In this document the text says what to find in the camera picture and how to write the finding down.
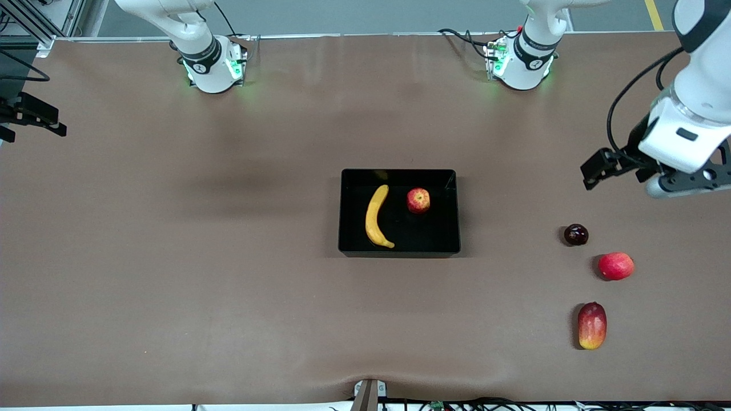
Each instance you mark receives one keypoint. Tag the yellow banana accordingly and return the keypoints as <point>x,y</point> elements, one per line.
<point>372,220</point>

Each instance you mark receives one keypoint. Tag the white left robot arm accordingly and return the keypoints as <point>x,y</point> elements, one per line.
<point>702,85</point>

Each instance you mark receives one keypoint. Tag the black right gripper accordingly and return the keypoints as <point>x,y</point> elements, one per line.
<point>23,110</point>

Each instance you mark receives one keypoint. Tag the aluminium frame post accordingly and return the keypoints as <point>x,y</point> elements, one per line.
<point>45,44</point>

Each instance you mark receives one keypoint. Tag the table cover mat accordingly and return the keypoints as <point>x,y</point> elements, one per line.
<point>365,314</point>

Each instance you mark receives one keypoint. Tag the black plastic box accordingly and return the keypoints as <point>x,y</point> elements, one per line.
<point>428,228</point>

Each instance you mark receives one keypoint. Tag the red yellow mango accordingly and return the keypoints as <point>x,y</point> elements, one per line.
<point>592,325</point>

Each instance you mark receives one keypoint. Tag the silver table edge rail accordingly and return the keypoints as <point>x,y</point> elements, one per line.
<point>371,35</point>

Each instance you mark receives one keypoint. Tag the red yellow apple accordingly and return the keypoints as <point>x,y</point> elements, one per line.
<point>418,201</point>

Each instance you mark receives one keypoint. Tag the red peach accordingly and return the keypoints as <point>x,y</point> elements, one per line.
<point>615,266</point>

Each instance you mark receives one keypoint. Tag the dark purple plum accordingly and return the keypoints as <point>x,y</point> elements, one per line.
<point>576,234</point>

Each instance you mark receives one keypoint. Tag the metal table clamp bracket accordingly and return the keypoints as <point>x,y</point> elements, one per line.
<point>367,397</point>

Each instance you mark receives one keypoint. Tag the green circuit board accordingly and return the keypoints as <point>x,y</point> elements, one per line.
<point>437,406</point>

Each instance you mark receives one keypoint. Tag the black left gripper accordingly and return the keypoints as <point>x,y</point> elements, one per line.
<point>635,141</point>

